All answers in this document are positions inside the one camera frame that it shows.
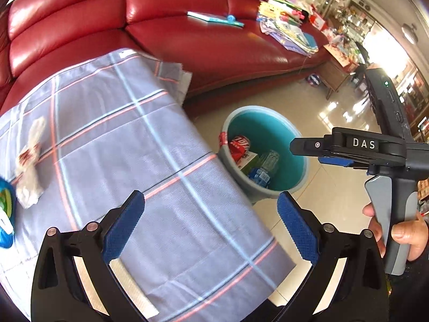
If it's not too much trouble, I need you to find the pile of colourful papers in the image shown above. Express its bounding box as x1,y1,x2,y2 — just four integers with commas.
256,0,319,56

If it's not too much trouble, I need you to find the grey plaid cloth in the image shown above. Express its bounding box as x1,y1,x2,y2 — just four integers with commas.
0,49,297,322

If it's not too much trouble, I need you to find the red gift box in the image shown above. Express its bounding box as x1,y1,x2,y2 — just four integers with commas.
308,5,331,32

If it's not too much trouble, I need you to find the wooden side table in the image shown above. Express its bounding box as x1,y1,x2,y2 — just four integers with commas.
323,45,361,99

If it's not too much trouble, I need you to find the clear bottle with blue label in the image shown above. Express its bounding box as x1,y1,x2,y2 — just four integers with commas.
248,150,280,188

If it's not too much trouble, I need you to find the teal plastic bin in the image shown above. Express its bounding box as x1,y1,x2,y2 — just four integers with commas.
218,105,309,203

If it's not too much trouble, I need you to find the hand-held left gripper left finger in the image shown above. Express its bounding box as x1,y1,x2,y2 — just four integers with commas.
30,189,148,322

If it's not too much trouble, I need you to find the round ceiling lamp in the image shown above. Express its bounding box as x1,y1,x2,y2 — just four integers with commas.
402,23,419,44

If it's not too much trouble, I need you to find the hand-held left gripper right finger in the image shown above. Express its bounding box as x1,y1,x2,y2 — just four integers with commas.
277,191,389,322

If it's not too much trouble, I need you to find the red leather sofa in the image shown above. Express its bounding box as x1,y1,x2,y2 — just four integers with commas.
0,0,331,115

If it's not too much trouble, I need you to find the clear plastic bag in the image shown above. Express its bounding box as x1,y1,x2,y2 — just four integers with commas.
15,117,46,208

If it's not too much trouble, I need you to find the red snack packet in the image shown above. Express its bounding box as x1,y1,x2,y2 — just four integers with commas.
229,135,251,153

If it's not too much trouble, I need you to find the clear packet with green label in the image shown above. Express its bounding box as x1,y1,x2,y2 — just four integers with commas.
0,188,12,215

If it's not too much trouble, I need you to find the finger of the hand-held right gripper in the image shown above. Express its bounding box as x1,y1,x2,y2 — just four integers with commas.
318,156,356,169
290,129,336,156

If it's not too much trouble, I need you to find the person's right hand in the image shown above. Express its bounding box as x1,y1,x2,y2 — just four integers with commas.
363,203,429,262

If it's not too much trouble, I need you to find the glass display cabinet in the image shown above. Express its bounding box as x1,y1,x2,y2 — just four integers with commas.
335,0,429,141

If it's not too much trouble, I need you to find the green cardboard food box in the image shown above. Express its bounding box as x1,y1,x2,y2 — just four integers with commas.
231,149,258,175

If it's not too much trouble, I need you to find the thin white and teal book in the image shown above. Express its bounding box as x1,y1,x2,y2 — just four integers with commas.
187,11,245,28

